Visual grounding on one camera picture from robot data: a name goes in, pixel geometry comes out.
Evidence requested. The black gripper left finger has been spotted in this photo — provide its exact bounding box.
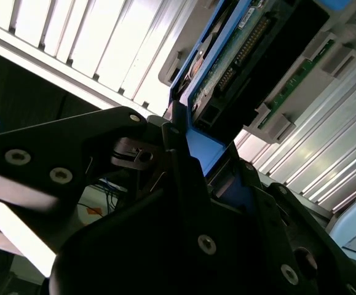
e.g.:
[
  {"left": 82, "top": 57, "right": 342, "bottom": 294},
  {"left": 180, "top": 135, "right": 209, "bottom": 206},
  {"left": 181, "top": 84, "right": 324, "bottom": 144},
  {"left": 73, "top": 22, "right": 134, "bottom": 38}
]
[{"left": 0, "top": 100, "right": 212, "bottom": 214}]

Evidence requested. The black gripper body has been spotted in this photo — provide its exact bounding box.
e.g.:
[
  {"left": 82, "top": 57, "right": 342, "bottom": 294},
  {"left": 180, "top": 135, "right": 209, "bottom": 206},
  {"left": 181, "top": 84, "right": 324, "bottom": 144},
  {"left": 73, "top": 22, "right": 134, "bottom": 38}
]
[{"left": 48, "top": 184, "right": 356, "bottom": 295}]

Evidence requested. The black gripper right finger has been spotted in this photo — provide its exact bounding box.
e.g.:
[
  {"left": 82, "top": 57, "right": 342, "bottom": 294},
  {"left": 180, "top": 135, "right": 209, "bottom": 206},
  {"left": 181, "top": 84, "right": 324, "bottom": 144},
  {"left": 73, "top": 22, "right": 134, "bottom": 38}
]
[{"left": 226, "top": 143, "right": 334, "bottom": 267}]

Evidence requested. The hard disk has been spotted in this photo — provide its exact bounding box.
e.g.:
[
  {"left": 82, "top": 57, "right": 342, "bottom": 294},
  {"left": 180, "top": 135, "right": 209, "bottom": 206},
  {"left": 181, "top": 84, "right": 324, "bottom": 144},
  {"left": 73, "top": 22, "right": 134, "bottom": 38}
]
[{"left": 167, "top": 0, "right": 349, "bottom": 214}]

